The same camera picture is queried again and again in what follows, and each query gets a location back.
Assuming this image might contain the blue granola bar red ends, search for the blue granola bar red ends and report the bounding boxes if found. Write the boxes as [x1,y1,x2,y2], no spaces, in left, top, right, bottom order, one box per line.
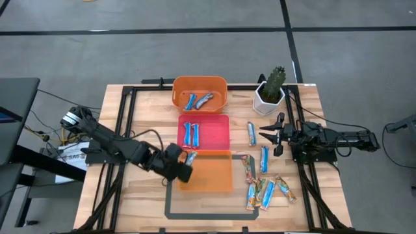
[183,122,192,149]
[190,122,200,150]
[247,121,257,147]

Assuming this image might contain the yellow cable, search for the yellow cable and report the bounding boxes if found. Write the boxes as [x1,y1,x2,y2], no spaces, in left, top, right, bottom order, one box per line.
[24,125,71,146]

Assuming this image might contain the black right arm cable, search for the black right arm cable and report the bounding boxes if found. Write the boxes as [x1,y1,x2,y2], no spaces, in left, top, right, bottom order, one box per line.
[285,92,373,133]

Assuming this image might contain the black aluminium table frame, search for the black aluminium table frame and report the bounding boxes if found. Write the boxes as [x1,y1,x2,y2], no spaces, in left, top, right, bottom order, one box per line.
[75,83,355,233]

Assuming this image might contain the dark grey desk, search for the dark grey desk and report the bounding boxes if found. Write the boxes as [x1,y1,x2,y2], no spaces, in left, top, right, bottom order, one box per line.
[0,77,42,230]

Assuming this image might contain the black desk crossbar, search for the black desk crossbar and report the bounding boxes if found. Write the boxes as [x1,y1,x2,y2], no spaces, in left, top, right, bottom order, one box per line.
[9,144,87,182]

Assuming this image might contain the blue screen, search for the blue screen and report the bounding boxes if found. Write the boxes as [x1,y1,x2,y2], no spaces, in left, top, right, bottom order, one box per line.
[0,109,16,124]

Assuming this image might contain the orange plastic basket with handles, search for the orange plastic basket with handles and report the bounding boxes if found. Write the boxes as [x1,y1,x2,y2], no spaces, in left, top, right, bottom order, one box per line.
[171,75,229,115]

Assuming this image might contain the dark blue-grey granola bar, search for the dark blue-grey granola bar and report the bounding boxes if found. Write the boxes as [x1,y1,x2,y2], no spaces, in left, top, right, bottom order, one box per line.
[194,92,215,110]

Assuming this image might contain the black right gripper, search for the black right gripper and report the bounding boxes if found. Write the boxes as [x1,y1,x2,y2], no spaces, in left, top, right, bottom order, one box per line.
[259,112,296,157]

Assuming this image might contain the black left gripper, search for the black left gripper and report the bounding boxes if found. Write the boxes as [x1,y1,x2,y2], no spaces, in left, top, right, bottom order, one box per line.
[151,142,194,183]

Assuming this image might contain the pink translucent plastic tray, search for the pink translucent plastic tray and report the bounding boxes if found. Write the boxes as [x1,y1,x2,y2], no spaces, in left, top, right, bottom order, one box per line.
[176,114,231,151]

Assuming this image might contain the orange translucent plastic tray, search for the orange translucent plastic tray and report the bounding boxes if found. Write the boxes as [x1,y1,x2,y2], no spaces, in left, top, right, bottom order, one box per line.
[175,149,234,192]

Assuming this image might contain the grey chair base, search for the grey chair base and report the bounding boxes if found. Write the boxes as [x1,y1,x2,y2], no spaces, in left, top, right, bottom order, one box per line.
[383,113,416,134]

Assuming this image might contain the green orange granola bar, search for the green orange granola bar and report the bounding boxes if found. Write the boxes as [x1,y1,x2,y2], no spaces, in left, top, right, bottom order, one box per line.
[253,177,267,208]

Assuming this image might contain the clear mat with black border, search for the clear mat with black border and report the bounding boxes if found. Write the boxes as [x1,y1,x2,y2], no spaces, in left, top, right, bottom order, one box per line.
[164,153,260,221]

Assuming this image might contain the white hexagonal plant pot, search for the white hexagonal plant pot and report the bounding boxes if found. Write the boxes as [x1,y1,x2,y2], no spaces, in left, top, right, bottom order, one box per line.
[252,81,286,117]

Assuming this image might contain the green cactus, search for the green cactus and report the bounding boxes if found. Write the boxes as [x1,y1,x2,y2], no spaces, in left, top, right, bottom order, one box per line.
[261,66,287,104]

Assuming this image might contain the white printed box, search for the white printed box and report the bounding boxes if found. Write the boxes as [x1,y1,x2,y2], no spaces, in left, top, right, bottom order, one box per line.
[54,141,90,183]

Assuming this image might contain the thin black floor cable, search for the thin black floor cable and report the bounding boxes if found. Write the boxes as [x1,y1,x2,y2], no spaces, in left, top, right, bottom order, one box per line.
[37,88,102,111]

